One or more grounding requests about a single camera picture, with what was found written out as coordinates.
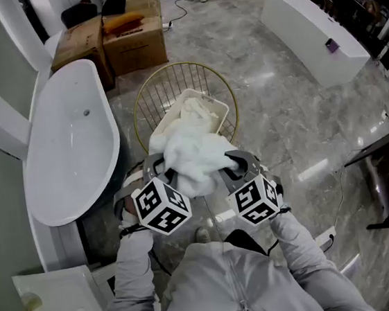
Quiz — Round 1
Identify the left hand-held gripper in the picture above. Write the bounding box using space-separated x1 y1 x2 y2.
127 151 194 240

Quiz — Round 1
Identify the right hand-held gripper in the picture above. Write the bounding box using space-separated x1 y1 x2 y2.
216 145 282 231

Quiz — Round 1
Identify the cream plastic basket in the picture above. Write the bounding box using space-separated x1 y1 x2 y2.
141 84 234 157

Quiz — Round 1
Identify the person's left forearm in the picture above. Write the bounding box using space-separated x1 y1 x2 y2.
87 222 164 311

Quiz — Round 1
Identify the person's right forearm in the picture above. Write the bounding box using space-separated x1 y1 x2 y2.
266 204 338 282

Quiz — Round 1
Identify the person's left hand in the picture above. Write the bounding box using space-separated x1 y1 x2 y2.
122 194 142 226

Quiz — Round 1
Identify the white oval bathtub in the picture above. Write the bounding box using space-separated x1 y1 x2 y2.
9 55 130 230

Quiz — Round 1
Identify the person's grey jacket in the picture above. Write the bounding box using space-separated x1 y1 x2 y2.
148 224 374 311

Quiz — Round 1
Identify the white vanity cabinet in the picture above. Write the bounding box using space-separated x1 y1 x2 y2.
87 261 121 305

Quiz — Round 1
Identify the dark wooden side table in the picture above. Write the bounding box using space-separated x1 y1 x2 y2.
339 121 389 235

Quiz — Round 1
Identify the purple rectangular device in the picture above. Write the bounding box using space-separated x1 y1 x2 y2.
324 37 340 55

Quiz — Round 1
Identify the orange cushion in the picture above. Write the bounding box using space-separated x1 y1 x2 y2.
101 10 146 35

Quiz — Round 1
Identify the white rectangular bathtub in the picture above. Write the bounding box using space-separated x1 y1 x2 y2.
257 0 374 96

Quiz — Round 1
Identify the black cushion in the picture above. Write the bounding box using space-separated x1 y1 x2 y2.
99 0 130 18

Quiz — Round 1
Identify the clear cup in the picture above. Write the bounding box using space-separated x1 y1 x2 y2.
19 290 44 311

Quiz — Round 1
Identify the gold wire basket stand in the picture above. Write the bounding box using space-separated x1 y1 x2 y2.
127 55 243 159

